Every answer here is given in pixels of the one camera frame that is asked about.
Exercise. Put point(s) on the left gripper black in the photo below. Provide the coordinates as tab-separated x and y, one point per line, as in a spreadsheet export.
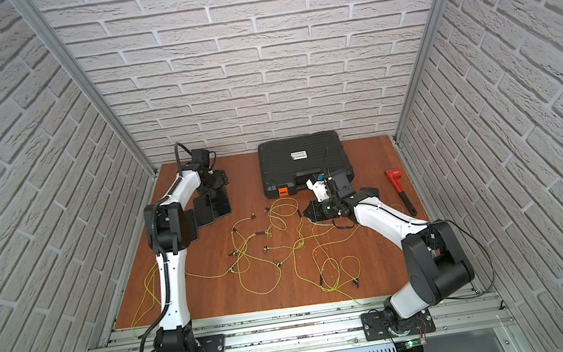
215	189

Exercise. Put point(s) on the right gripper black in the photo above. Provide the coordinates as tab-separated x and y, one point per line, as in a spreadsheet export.
315	216

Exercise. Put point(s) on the black smartphone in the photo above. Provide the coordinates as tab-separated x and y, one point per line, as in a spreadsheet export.
220	203
203	211
189	228

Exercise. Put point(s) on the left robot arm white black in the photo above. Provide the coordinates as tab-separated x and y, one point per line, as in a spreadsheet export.
163	229

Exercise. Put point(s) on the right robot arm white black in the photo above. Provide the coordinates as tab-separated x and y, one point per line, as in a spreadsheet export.
436	264

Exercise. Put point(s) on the red pipe wrench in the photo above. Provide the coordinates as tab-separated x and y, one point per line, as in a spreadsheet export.
394	175

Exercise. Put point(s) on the black plastic tool case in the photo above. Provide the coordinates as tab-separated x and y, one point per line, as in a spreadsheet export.
286	164

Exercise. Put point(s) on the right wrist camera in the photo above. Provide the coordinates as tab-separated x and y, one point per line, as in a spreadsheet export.
319	186

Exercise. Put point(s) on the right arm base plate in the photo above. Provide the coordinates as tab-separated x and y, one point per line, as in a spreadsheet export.
383	325

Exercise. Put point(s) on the aluminium rail frame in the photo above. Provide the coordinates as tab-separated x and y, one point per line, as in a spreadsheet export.
332	326

